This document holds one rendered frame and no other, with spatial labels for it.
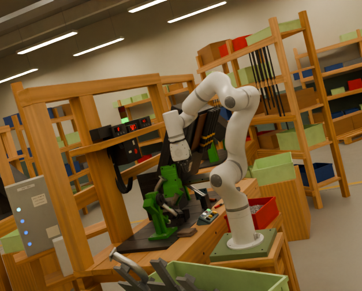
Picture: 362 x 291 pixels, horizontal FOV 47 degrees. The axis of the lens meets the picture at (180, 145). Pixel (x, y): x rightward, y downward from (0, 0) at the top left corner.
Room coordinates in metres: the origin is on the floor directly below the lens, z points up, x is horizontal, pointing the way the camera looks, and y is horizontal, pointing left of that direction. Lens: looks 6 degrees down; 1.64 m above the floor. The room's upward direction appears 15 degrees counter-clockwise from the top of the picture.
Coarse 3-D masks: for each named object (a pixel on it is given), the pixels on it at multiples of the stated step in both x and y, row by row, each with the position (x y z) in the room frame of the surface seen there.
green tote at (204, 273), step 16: (176, 272) 1.86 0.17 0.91; (192, 272) 1.77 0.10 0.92; (208, 272) 1.70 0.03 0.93; (224, 272) 1.63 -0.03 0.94; (240, 272) 1.57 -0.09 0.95; (256, 272) 1.52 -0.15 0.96; (208, 288) 1.72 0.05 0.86; (224, 288) 1.65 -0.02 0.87; (240, 288) 1.58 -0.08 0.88; (256, 288) 1.52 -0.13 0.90; (272, 288) 1.36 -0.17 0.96; (288, 288) 1.42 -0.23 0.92
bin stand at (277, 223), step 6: (276, 222) 2.49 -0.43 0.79; (282, 222) 2.60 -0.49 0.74; (270, 228) 2.39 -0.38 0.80; (276, 228) 2.46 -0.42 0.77; (282, 228) 2.59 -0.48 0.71; (288, 246) 2.61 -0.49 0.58; (288, 252) 2.58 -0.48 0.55; (288, 258) 2.58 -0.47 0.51; (258, 270) 2.69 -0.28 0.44; (294, 270) 2.61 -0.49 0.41; (294, 276) 2.59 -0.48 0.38; (294, 282) 2.58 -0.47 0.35
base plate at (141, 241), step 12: (216, 192) 3.23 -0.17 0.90; (192, 204) 3.05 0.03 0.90; (192, 216) 2.74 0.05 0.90; (144, 228) 2.77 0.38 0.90; (180, 228) 2.54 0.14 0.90; (132, 240) 2.57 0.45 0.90; (144, 240) 2.50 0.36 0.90; (156, 240) 2.43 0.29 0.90; (168, 240) 2.37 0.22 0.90; (120, 252) 2.43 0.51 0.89; (132, 252) 2.39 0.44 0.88
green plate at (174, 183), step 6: (162, 168) 2.76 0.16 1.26; (168, 168) 2.74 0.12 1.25; (174, 168) 2.72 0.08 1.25; (162, 174) 2.76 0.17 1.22; (168, 174) 2.73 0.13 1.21; (174, 174) 2.71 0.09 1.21; (168, 180) 2.73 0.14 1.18; (174, 180) 2.70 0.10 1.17; (180, 180) 2.75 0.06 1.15; (168, 186) 2.72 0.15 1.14; (174, 186) 2.70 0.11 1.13; (180, 186) 2.73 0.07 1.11; (168, 192) 2.72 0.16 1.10; (174, 192) 2.69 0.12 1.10
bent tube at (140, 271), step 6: (114, 252) 1.54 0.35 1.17; (114, 258) 1.54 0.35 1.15; (120, 258) 1.53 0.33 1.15; (126, 258) 1.54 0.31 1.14; (126, 264) 1.52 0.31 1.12; (132, 264) 1.52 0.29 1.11; (138, 264) 1.54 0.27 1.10; (132, 270) 1.52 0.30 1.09; (138, 270) 1.52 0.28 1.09; (144, 276) 1.53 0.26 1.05; (144, 282) 1.56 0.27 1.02
